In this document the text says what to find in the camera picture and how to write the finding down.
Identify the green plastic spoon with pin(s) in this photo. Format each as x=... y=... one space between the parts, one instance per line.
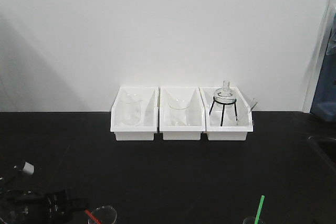
x=261 y=202

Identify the middle white plastic bin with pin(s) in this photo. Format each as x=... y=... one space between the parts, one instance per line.
x=195 y=115

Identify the red plastic spoon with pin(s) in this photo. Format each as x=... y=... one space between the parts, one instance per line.
x=92 y=217

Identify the glass beaker in left bin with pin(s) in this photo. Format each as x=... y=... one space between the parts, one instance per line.
x=131 y=109

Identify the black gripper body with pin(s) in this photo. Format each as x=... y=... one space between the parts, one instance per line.
x=29 y=206

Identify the right white plastic bin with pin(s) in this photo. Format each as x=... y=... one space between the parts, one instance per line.
x=229 y=131

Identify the round glass flask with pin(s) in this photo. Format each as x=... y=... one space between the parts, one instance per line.
x=225 y=92

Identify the white plastic bin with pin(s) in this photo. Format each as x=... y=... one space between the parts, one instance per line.
x=229 y=131
x=149 y=122
x=195 y=115

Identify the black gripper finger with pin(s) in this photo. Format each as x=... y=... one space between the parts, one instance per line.
x=77 y=204

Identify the glass beaker in bin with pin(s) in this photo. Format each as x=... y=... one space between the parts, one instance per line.
x=131 y=109
x=178 y=109

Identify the black wire tripod stand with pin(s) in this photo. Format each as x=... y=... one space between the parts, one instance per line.
x=224 y=105

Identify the clear glass tube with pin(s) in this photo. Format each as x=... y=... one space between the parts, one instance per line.
x=241 y=117

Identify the front left glass beaker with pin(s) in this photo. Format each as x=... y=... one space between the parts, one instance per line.
x=105 y=214

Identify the front right glass beaker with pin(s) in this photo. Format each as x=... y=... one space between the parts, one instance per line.
x=252 y=220

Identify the glass beaker in middle bin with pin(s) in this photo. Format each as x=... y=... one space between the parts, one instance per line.
x=178 y=109

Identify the blue object at right edge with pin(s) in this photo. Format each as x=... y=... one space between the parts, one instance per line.
x=323 y=105

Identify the left white plastic bin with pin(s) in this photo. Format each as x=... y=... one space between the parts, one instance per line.
x=149 y=122

